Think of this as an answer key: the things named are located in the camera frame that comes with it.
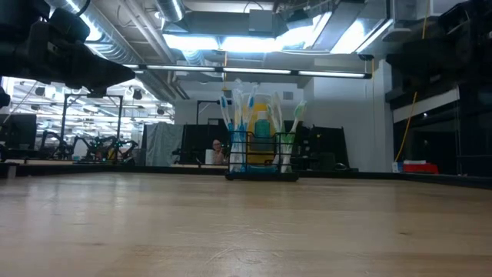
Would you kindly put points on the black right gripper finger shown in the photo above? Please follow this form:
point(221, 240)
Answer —
point(426, 61)

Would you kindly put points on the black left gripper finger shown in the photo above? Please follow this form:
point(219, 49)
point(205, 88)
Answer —
point(104, 73)

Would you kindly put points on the black background robot arm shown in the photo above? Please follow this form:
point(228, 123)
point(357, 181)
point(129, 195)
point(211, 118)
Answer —
point(123, 148)
point(54, 144)

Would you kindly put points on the long light bar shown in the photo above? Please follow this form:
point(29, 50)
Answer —
point(180, 68)

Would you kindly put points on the grey cloth cover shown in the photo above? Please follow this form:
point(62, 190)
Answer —
point(163, 144)

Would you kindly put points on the white flat box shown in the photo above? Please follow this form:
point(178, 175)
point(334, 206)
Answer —
point(414, 162)

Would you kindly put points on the red box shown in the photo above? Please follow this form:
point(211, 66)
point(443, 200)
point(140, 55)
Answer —
point(421, 168)

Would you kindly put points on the black partition panel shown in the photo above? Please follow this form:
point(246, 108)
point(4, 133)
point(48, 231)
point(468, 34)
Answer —
point(196, 142)
point(330, 148)

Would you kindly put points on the person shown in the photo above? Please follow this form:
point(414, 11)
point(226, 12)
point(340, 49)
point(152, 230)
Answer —
point(217, 150)

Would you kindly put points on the grey ceiling box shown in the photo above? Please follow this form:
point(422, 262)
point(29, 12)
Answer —
point(261, 21)

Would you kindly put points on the yellow canister white lid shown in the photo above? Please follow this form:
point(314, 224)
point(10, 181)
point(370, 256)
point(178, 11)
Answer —
point(265, 155)

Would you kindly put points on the black background rig frame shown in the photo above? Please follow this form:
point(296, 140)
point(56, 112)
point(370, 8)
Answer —
point(207, 102)
point(63, 127)

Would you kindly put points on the round silver ventilation duct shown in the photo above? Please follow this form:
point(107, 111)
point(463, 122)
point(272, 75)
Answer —
point(169, 9)

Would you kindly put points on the black aluminium table frame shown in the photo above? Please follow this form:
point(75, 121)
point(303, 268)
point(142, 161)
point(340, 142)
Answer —
point(442, 177)

